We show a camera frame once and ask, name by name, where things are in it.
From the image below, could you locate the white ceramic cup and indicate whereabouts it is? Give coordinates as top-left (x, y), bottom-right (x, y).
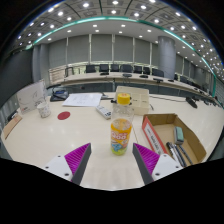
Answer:
top-left (36, 100), bottom-right (52, 119)

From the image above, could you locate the clear bottle with yellow cap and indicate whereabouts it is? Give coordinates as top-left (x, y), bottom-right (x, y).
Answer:
top-left (110, 92), bottom-right (135, 157)

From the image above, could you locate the white paper carton box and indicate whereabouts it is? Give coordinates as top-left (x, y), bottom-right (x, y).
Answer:
top-left (16, 79), bottom-right (48, 115)

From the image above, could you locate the black marker pen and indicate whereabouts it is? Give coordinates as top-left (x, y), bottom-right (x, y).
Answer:
top-left (178, 144), bottom-right (194, 166)
top-left (165, 141), bottom-right (183, 167)

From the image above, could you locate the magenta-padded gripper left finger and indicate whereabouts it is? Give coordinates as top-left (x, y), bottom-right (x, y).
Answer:
top-left (43, 142), bottom-right (92, 186)

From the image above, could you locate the open brown cardboard box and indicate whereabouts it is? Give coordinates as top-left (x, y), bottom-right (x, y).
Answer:
top-left (141, 113), bottom-right (208, 167)

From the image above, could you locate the small long white box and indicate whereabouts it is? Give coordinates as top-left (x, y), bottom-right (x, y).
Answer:
top-left (95, 105), bottom-right (113, 120)

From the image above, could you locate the white printed paper sheet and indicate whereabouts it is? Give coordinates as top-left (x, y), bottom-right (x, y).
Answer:
top-left (62, 92), bottom-right (103, 108)

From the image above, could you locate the row of black office chairs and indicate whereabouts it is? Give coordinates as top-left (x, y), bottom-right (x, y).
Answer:
top-left (64, 63), bottom-right (214, 89)

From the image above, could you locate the flat brown cardboard sheet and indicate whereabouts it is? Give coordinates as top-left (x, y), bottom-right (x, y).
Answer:
top-left (2, 113), bottom-right (23, 140)

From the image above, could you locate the group of ceiling lights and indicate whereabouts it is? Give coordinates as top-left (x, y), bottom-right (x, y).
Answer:
top-left (16, 0), bottom-right (224, 73)

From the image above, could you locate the open white cardboard box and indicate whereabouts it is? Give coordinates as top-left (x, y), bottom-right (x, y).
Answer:
top-left (114, 85), bottom-right (151, 116)

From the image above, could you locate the grey-green board eraser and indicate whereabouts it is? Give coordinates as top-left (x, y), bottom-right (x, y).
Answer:
top-left (173, 126), bottom-right (185, 145)

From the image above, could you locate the flat round red coaster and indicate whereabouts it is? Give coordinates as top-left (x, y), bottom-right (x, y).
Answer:
top-left (57, 111), bottom-right (71, 121)

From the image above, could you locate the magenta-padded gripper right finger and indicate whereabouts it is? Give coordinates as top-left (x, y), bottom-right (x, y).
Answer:
top-left (131, 142), bottom-right (183, 186)

